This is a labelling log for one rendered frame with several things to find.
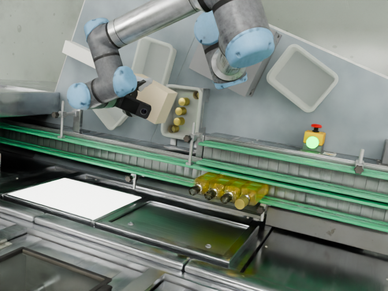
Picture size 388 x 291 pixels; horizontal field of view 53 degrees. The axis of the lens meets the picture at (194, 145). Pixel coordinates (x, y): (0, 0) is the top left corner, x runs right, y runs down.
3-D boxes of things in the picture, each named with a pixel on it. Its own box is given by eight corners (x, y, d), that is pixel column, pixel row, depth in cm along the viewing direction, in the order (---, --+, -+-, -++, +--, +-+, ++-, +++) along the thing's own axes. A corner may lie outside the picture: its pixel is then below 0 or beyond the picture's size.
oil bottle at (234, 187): (238, 188, 154) (220, 201, 135) (241, 174, 153) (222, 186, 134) (252, 191, 152) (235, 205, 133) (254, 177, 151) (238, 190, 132)
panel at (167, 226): (63, 182, 177) (-1, 201, 146) (64, 175, 176) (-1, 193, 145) (258, 232, 142) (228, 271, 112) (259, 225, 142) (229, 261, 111)
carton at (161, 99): (142, 74, 146) (131, 73, 139) (177, 93, 141) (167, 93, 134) (131, 103, 149) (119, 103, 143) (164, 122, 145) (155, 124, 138)
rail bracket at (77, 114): (81, 133, 194) (48, 138, 173) (84, 99, 191) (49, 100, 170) (89, 135, 192) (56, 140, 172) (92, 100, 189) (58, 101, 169)
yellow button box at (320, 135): (304, 146, 155) (301, 149, 148) (308, 128, 153) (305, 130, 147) (323, 150, 152) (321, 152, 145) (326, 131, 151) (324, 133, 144)
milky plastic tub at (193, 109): (168, 133, 178) (159, 135, 170) (174, 84, 174) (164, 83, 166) (204, 140, 171) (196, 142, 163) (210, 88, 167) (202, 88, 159)
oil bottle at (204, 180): (211, 182, 158) (189, 194, 139) (213, 168, 157) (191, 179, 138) (224, 185, 156) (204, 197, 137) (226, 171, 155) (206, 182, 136)
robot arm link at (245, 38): (234, 45, 142) (264, -17, 88) (246, 85, 142) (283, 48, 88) (202, 55, 142) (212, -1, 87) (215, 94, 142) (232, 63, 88)
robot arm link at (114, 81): (114, 51, 104) (83, 66, 109) (127, 92, 104) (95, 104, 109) (130, 53, 111) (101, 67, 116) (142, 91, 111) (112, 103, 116)
